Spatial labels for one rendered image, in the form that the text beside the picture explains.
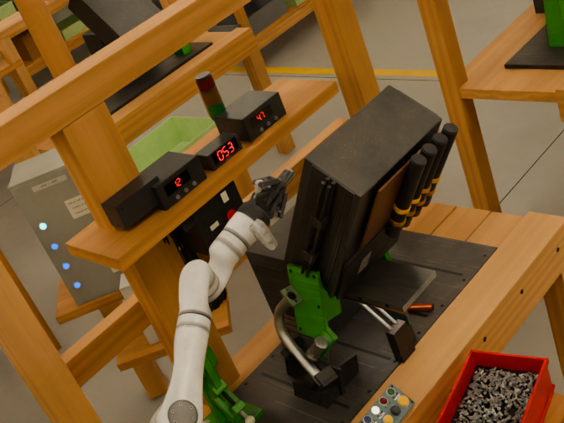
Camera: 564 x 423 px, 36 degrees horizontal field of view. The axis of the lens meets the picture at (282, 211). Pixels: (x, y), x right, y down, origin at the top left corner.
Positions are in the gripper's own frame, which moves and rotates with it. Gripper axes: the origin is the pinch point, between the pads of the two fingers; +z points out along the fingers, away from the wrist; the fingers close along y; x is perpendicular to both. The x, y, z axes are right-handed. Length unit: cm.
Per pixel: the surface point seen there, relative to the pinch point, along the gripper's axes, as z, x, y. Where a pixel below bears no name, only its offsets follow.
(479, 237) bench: 54, -6, 95
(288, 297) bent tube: -10.4, -14.8, 45.5
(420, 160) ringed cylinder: 25.7, 14.5, 17.3
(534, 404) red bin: 1, 47, 72
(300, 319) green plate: -11, -14, 54
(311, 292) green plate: -6.2, -9.3, 45.3
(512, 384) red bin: 5, 39, 74
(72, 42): 236, -693, 322
